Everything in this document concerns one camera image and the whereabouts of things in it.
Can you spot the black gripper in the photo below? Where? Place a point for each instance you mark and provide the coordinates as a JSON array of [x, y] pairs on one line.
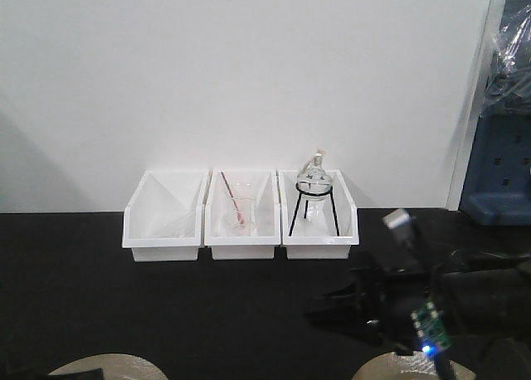
[[383, 301]]

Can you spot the beige round plate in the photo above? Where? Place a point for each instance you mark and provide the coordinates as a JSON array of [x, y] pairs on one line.
[[114, 366], [393, 366]]

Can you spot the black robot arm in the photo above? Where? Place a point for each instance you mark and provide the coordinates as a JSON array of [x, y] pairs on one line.
[[478, 294]]

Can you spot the right white plastic bin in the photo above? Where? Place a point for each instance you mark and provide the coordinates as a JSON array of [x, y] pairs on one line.
[[315, 238]]

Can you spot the white plastic bin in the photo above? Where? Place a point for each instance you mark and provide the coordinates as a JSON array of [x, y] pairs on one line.
[[163, 220], [315, 238], [260, 185]]

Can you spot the green circuit board right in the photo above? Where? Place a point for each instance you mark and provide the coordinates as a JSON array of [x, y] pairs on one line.
[[430, 329]]

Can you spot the glass alcohol lamp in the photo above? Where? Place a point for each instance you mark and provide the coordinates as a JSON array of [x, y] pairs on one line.
[[312, 179]]

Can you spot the glass beaker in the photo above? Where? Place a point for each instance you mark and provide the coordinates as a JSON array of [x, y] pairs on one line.
[[247, 207]]

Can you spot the middle white plastic bin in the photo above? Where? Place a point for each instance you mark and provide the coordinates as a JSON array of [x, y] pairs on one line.
[[260, 185]]

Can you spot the blue-grey pegboard drying rack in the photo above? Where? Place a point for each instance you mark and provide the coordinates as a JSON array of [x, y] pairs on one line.
[[496, 190]]

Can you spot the left white plastic bin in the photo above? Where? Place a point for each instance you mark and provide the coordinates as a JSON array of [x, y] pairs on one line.
[[163, 220]]

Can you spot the plastic bag of pegs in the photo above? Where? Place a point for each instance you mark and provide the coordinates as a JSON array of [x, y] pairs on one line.
[[508, 87]]

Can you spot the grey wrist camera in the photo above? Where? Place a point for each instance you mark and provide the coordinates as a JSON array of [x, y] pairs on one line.
[[406, 234]]

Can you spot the black wire tripod stand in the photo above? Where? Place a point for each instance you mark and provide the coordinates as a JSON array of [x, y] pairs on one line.
[[313, 197]]

